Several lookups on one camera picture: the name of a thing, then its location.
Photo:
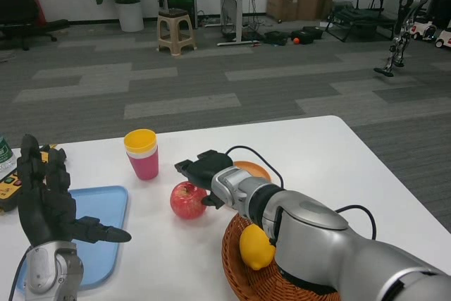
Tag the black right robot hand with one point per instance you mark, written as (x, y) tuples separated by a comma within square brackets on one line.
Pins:
[(204, 170)]

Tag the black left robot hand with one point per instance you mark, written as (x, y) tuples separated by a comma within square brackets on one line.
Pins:
[(44, 213)]

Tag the red apple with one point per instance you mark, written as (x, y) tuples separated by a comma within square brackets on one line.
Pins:
[(185, 202)]

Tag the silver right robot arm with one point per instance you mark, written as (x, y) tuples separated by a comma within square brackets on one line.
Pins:
[(313, 234)]

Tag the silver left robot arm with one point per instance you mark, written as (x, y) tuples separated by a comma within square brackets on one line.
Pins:
[(49, 269)]

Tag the yellow black remote controller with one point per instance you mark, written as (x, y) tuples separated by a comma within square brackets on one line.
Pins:
[(8, 190)]

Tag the orange plastic plate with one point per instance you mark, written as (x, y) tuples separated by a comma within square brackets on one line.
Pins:
[(254, 170)]

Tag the light blue plastic tray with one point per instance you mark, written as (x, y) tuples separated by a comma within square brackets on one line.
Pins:
[(100, 206)]

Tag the white plastic cup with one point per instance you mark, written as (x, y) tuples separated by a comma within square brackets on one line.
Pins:
[(144, 154)]

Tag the clear green-label water bottle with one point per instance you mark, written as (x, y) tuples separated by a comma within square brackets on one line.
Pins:
[(4, 156)]

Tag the yellow plastic cup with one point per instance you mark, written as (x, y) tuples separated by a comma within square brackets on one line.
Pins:
[(140, 142)]

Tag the yellow lemon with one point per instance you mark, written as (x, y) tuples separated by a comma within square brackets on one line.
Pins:
[(256, 248)]

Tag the brown wicker basket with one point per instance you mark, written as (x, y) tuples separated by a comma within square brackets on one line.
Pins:
[(232, 265)]

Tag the beige plastic stool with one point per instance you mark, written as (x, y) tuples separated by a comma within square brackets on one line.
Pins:
[(176, 31)]

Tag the small black floor case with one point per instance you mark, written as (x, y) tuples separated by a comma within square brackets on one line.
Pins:
[(276, 38)]

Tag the white standing desk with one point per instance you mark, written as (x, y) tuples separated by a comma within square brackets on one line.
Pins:
[(239, 8)]

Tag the black equipment rack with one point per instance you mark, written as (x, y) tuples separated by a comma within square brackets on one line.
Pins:
[(181, 3)]

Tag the white plant pot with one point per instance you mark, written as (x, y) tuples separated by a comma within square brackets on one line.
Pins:
[(130, 17)]

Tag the wide black floor case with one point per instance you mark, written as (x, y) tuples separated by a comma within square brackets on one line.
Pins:
[(310, 34)]

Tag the red floor sign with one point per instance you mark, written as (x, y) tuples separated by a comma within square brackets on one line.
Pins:
[(38, 6)]

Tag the black office chair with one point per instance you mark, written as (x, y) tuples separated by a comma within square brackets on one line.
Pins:
[(15, 5)]

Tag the black folding cot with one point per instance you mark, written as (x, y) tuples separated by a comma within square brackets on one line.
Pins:
[(357, 19)]

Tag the white toy car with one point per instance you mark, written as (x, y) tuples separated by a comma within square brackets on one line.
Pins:
[(423, 29), (444, 38)]

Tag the silver black humanoid robot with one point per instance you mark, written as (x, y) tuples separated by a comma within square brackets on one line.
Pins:
[(410, 1)]

